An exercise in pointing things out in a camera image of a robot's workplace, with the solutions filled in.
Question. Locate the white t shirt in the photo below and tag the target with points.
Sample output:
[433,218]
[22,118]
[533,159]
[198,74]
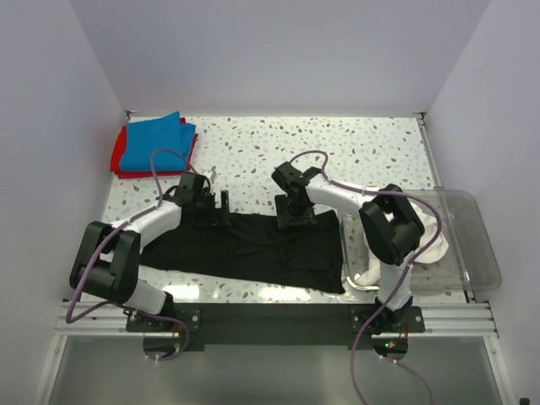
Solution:
[431,254]

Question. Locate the blue folded t shirt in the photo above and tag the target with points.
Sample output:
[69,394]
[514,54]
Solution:
[167,132]

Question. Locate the black t shirt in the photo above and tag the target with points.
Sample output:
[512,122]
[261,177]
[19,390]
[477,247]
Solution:
[253,248]

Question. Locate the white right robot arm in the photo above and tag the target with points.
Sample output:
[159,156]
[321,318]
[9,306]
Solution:
[391,226]

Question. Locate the aluminium rail frame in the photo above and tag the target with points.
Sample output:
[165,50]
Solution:
[445,320]

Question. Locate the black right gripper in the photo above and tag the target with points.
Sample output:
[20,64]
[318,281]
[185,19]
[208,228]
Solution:
[285,217]

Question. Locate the clear plastic bin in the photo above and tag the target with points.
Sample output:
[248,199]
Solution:
[469,263]

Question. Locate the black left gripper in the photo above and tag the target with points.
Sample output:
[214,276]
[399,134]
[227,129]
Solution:
[218,216]

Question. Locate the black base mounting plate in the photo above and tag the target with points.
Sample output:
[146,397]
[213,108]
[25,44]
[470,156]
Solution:
[208,324]

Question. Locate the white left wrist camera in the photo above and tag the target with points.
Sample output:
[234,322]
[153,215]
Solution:
[211,174]

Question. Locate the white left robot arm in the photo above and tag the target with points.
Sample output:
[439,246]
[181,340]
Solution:
[105,270]

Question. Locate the red folded t shirt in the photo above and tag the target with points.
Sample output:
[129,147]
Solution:
[119,150]

